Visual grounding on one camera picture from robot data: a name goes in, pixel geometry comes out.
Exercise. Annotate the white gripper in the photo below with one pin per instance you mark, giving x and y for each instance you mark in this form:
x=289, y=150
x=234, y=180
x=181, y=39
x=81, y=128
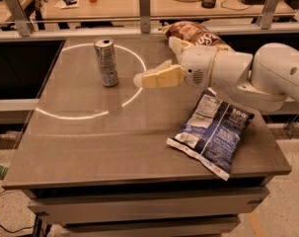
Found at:
x=197, y=65

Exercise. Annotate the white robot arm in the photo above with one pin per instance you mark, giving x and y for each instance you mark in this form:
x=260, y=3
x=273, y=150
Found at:
x=262, y=81

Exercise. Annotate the silver redbull can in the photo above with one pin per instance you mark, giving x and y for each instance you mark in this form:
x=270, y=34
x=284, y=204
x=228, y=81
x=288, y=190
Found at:
x=104, y=48

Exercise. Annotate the brown chips bag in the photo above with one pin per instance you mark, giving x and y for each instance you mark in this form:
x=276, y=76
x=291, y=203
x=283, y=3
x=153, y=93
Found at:
x=195, y=33

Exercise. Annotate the black mesh pen cup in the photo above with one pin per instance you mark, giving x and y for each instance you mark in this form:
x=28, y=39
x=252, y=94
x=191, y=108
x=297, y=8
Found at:
x=208, y=4

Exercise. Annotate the blue chips bag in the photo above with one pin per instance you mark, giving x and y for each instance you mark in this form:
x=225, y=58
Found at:
x=212, y=133

